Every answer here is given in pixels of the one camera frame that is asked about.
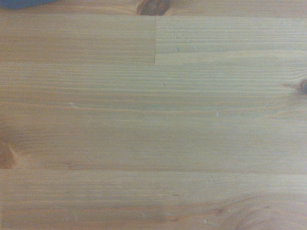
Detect blue object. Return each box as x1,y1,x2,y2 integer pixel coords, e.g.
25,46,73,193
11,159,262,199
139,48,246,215
0,0,56,10

